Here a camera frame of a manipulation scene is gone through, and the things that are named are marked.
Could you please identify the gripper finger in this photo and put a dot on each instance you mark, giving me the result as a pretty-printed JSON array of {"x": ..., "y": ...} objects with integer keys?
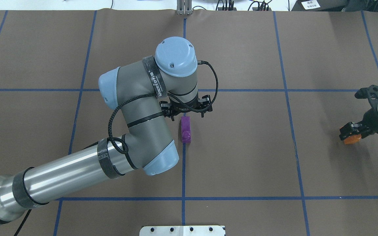
[{"x": 350, "y": 129}]

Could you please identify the white pedestal column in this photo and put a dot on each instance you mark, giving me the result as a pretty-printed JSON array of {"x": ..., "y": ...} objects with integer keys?
[{"x": 194, "y": 230}]

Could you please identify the black laptop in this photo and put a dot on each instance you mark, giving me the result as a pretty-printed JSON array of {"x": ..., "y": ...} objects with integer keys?
[{"x": 335, "y": 5}]

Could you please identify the aluminium frame post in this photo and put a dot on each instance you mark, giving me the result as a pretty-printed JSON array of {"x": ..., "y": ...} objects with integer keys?
[{"x": 184, "y": 7}]

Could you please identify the orange trapezoid block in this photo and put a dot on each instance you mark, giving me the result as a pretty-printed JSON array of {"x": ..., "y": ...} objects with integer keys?
[{"x": 352, "y": 138}]

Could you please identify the brown paper table mat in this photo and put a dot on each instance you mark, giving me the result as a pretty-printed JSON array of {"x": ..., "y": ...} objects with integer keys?
[{"x": 266, "y": 161}]

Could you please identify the second arm black gripper body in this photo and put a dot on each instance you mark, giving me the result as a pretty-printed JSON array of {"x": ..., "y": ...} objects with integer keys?
[{"x": 371, "y": 118}]

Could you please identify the purple trapezoid block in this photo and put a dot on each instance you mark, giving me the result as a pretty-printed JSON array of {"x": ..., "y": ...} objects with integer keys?
[{"x": 185, "y": 125}]

